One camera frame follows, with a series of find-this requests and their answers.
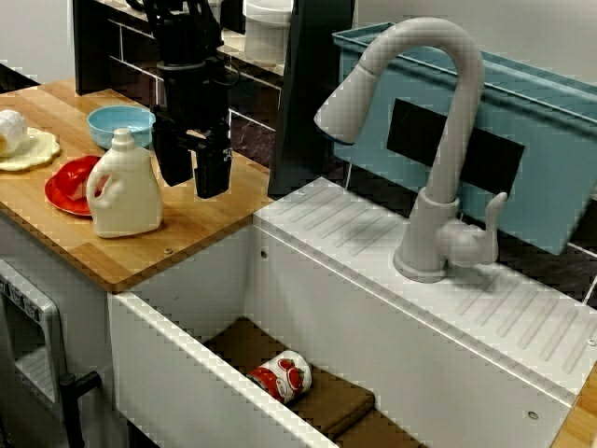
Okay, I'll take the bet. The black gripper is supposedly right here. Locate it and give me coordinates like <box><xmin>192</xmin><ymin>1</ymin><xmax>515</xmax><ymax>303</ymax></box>
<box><xmin>151</xmin><ymin>55</ymin><xmax>233</xmax><ymax>200</ymax></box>

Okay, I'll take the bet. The white detergent bottle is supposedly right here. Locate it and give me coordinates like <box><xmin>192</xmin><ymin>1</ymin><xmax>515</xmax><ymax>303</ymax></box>
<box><xmin>86</xmin><ymin>128</ymin><xmax>164</xmax><ymax>239</ymax></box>

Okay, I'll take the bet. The red and white toy sushi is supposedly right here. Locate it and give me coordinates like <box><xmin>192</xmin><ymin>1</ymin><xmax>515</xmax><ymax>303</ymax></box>
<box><xmin>54</xmin><ymin>157</ymin><xmax>103</xmax><ymax>203</ymax></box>

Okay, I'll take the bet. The red round plate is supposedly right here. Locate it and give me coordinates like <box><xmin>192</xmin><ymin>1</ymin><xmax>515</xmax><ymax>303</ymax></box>
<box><xmin>44</xmin><ymin>172</ymin><xmax>97</xmax><ymax>218</ymax></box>

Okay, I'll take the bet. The light blue bowl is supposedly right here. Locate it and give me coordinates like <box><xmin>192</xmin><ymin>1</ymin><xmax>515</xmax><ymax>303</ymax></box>
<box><xmin>87</xmin><ymin>105</ymin><xmax>158</xmax><ymax>152</ymax></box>

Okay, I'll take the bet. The tall black angled panel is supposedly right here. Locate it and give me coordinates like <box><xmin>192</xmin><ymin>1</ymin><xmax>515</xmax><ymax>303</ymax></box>
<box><xmin>268</xmin><ymin>0</ymin><xmax>358</xmax><ymax>197</ymax></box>

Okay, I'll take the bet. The cream scalloped plate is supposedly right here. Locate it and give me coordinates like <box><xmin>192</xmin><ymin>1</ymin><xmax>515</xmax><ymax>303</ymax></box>
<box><xmin>0</xmin><ymin>126</ymin><xmax>62</xmax><ymax>173</ymax></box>

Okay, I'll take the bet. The large white canister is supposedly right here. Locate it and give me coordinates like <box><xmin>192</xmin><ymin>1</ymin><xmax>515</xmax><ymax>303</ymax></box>
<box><xmin>243</xmin><ymin>0</ymin><xmax>295</xmax><ymax>62</ymax></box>

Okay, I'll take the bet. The black flat upright panel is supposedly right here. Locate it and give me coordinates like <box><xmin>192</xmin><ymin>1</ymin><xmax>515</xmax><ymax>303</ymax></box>
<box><xmin>72</xmin><ymin>0</ymin><xmax>123</xmax><ymax>97</ymax></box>

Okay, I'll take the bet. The grey toy dishwasher front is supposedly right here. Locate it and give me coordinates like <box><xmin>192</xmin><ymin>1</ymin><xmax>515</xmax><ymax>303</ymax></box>
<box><xmin>0</xmin><ymin>259</ymin><xmax>71</xmax><ymax>448</ymax></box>

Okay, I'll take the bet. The tomato print can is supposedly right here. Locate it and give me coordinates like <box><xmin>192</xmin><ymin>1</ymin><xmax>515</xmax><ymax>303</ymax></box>
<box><xmin>245</xmin><ymin>349</ymin><xmax>312</xmax><ymax>403</ymax></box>

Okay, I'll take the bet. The white toy sink basin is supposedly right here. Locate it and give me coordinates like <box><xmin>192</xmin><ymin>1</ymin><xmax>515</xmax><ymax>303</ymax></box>
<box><xmin>107</xmin><ymin>176</ymin><xmax>597</xmax><ymax>448</ymax></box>

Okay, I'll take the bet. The brown folded cloth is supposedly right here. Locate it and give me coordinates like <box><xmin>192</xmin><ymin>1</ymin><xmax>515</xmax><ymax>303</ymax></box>
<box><xmin>202</xmin><ymin>316</ymin><xmax>430</xmax><ymax>448</ymax></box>

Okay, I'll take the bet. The grey toy faucet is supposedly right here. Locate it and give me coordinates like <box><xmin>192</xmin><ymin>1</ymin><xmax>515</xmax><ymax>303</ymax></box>
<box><xmin>312</xmin><ymin>17</ymin><xmax>509</xmax><ymax>285</ymax></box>

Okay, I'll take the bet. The teal plastic bin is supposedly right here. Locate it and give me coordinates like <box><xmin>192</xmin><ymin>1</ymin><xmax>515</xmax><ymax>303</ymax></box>
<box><xmin>331</xmin><ymin>21</ymin><xmax>597</xmax><ymax>257</ymax></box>

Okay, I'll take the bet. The black upright bar handle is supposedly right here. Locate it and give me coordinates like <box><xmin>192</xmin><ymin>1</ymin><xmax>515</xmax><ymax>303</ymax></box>
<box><xmin>58</xmin><ymin>371</ymin><xmax>102</xmax><ymax>448</ymax></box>

